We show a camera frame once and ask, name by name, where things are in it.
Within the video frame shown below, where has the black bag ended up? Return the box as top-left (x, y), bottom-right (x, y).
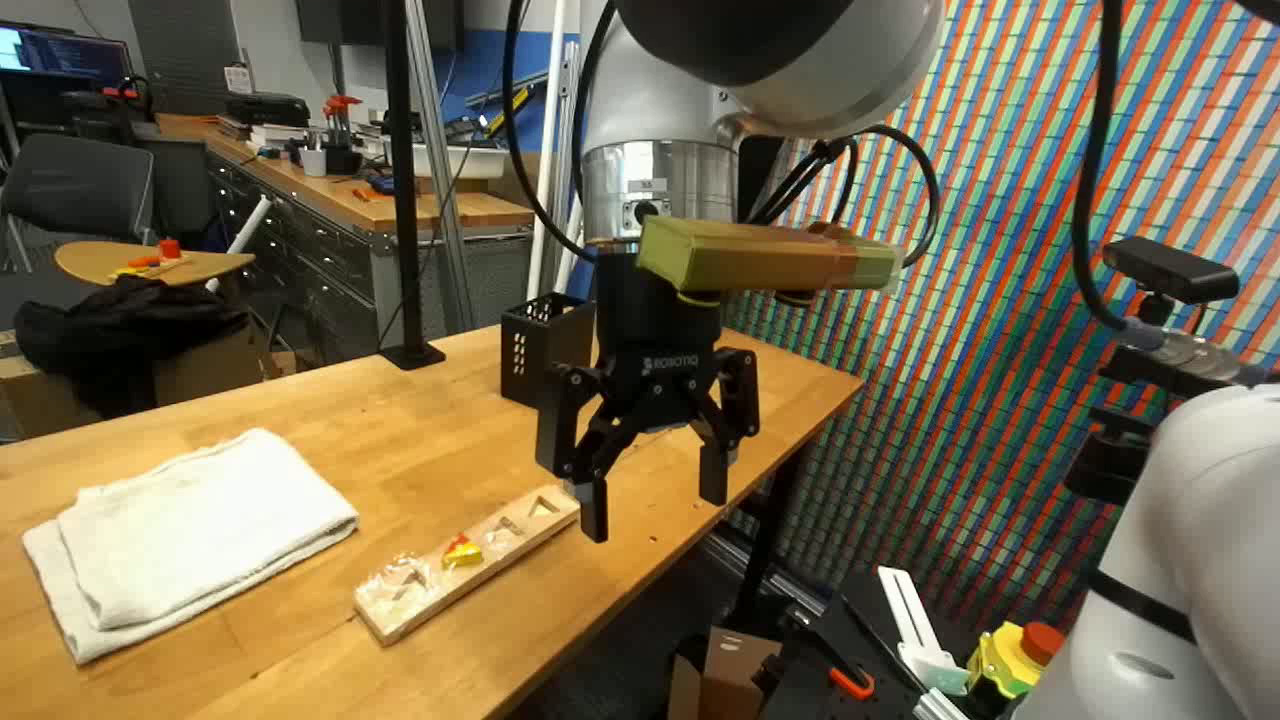
top-left (12, 276), bottom-right (254, 418)

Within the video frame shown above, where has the black office chair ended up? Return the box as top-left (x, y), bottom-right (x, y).
top-left (0, 133), bottom-right (161, 251)

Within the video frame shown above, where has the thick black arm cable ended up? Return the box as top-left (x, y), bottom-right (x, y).
top-left (1066, 0), bottom-right (1139, 335)

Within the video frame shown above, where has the colourful striped backdrop panel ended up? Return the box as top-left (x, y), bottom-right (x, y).
top-left (722, 0), bottom-right (1280, 647)

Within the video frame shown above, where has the white cloth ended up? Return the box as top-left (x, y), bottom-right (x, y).
top-left (18, 423), bottom-right (364, 671)

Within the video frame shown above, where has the black pole stand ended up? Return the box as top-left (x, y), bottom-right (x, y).
top-left (374, 0), bottom-right (447, 374)

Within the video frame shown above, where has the brown cardboard box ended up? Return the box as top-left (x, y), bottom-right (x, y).
top-left (664, 624), bottom-right (790, 720)
top-left (152, 314), bottom-right (298, 409)

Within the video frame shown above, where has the white slanted pole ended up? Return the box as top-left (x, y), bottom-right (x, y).
top-left (522, 0), bottom-right (587, 305)

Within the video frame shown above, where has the thin black camera cable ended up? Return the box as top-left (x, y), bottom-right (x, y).
top-left (499, 0), bottom-right (944, 273)

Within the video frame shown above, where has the yellow red puzzle piece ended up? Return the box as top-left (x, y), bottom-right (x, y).
top-left (438, 532), bottom-right (488, 571)

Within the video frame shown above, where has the orange handled tool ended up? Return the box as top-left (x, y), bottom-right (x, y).
top-left (823, 659), bottom-right (882, 709)

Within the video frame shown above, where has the pale wooden puzzle board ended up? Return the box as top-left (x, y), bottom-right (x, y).
top-left (350, 478), bottom-right (585, 647)

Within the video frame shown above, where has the wooden workbench with grey front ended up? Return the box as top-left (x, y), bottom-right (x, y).
top-left (157, 111), bottom-right (537, 369)

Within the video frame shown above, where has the small red orange toy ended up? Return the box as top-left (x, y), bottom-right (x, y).
top-left (120, 230), bottom-right (190, 279)

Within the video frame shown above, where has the black camera on stand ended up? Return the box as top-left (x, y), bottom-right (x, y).
top-left (1061, 230), bottom-right (1264, 509)

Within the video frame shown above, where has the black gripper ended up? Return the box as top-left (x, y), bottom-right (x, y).
top-left (531, 235), bottom-right (762, 543)

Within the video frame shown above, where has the black device with red top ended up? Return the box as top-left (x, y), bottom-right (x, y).
top-left (318, 87), bottom-right (369, 180)

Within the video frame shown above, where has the small round wooden table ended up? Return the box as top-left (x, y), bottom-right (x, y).
top-left (51, 235), bottom-right (260, 296)

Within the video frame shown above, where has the monitor with blue screen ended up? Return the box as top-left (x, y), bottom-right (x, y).
top-left (0, 19), bottom-right (137, 87)

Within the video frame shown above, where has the black perforated box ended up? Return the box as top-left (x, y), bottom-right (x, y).
top-left (494, 293), bottom-right (599, 412)

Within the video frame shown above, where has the grey slanted metal bar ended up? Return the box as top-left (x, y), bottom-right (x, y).
top-left (395, 0), bottom-right (483, 331)

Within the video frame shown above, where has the yellow red emergency stop button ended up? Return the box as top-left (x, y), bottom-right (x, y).
top-left (965, 617), bottom-right (1071, 703)

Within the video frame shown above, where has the black equipment case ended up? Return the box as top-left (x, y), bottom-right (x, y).
top-left (221, 87), bottom-right (317, 133)

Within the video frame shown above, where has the white metal bracket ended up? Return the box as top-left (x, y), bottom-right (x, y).
top-left (872, 563), bottom-right (973, 701)

